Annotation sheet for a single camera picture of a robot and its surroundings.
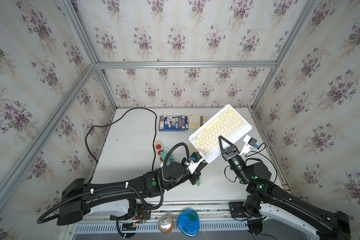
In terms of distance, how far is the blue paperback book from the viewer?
1.06 m

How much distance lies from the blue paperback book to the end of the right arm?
49 cm

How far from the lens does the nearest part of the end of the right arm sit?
566 millimetres
